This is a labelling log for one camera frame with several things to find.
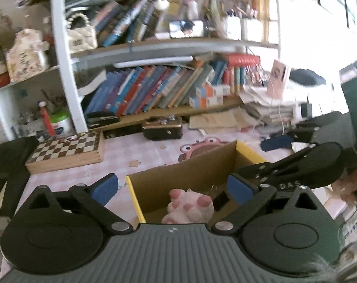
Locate red round pot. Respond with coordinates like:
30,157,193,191
0,65,11,89

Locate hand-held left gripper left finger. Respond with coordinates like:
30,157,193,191
18,173,132,233

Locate small black box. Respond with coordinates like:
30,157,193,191
214,191,230,212

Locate grey furry toy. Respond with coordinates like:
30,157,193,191
299,242,357,283

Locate white tube lamp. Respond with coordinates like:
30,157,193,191
114,55,194,69

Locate stack of papers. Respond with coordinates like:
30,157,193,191
240,87,300,126

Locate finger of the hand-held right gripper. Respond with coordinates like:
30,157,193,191
260,116,324,153
236,146,318,190

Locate black cap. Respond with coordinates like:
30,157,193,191
290,68,327,88

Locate pink plush toy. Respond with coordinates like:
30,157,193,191
162,189,216,224

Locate white jar with green lid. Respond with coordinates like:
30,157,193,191
49,111,73,136

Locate white pen holder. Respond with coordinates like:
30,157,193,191
224,16,242,40
242,18,265,42

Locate white quilted handbag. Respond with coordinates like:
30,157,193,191
66,13,98,54

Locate orange white carton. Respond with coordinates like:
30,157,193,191
196,84,230,107
189,94,210,108

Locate long row of colourful books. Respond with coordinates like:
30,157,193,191
84,54,263,117

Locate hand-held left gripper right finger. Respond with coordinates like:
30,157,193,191
211,173,326,233

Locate framed photo screen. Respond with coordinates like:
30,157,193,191
169,20,204,38

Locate black electric keyboard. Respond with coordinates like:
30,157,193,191
0,137,39,251

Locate black stapler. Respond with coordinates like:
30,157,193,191
87,111,120,129

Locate brown cardboard sheets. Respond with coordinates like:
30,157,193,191
189,108,263,131

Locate cardboard box with yellow flaps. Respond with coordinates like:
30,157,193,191
126,140,270,225

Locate card with eye picture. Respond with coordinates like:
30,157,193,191
267,60,291,98

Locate leaning row of books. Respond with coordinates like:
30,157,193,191
91,0,226,48

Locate red bottle with white cap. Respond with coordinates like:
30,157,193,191
38,102,56,137

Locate white cable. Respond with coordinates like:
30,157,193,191
267,77,289,137

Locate white bookshelf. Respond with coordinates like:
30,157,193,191
0,0,281,142

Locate wooden chessboard box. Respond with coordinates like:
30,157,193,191
25,130,105,174

